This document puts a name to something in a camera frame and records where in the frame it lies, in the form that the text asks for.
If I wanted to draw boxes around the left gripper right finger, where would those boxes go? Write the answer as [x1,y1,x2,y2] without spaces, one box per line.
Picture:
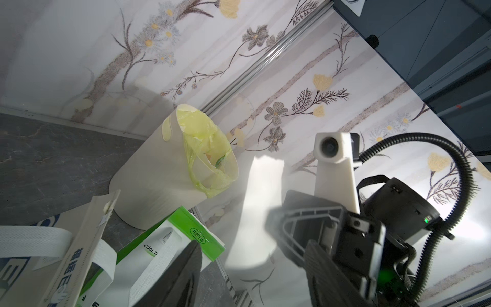
[304,240,368,306]

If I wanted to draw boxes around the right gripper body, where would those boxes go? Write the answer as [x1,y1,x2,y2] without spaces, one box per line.
[330,209,386,299]

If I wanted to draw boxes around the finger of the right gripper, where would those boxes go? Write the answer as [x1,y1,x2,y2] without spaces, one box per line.
[265,190,347,267]

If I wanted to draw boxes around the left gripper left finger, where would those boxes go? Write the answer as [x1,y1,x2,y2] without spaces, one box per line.
[136,240,202,307]

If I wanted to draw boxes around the green white paper bag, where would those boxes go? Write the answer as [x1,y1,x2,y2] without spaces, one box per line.
[76,207,225,306]

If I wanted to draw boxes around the blue paper bag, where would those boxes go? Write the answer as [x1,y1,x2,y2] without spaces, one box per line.
[1,191,120,306]

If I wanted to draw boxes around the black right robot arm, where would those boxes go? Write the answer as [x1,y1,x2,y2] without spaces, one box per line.
[265,133,474,306]

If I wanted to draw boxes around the yellow-green bin liner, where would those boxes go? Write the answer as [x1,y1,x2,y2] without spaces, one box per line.
[176,104,239,198]

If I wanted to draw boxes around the cream trash bin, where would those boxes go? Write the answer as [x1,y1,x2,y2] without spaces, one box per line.
[109,104,239,230]

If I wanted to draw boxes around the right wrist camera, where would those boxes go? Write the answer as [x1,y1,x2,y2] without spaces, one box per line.
[313,132,360,214]

